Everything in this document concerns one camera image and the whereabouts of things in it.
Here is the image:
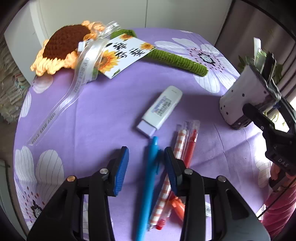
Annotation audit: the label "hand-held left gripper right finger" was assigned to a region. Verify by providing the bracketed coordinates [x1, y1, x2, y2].
[164, 147, 271, 241]

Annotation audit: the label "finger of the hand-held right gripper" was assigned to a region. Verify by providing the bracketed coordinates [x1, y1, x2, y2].
[262, 53, 296, 134]
[242, 103, 281, 138]

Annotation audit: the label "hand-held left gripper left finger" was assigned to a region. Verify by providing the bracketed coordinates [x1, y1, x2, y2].
[27, 146, 130, 241]

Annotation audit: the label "white dotted pen holder cup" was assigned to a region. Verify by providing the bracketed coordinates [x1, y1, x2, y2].
[219, 65, 281, 130]

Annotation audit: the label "teal blue pen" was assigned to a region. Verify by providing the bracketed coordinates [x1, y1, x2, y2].
[136, 136, 160, 241]

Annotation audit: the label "orange checkered pen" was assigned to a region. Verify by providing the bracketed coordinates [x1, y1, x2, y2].
[148, 122, 188, 231]

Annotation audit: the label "red gel pen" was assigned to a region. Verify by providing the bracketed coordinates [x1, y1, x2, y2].
[156, 120, 200, 230]

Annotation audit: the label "short orange pen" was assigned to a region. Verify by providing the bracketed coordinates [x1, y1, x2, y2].
[171, 198, 185, 220]

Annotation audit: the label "white purple correction tape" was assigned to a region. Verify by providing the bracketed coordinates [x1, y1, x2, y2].
[136, 86, 183, 139]

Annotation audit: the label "person's right forearm pink sleeve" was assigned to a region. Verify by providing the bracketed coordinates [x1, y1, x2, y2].
[261, 185, 296, 238]

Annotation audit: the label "person's right hand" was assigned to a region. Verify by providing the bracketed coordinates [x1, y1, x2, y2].
[269, 163, 294, 189]

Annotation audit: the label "green leafy plant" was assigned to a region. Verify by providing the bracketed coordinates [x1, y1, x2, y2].
[238, 54, 285, 121]

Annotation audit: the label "mauve curtain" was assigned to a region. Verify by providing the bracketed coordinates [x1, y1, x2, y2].
[215, 0, 296, 112]

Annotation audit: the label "purple floral tablecloth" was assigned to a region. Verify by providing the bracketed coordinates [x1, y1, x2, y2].
[14, 28, 273, 241]

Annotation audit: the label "translucent white ribbon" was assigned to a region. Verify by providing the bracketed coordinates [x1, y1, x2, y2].
[28, 21, 121, 145]

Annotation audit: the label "white sunflower print card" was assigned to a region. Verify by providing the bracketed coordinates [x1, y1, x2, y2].
[98, 34, 155, 79]

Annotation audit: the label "floor stacks of paper booklets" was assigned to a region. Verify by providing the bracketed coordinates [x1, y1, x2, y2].
[0, 39, 30, 123]

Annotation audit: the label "crochet sunflower with green stem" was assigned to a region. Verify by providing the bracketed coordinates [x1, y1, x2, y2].
[31, 20, 208, 77]

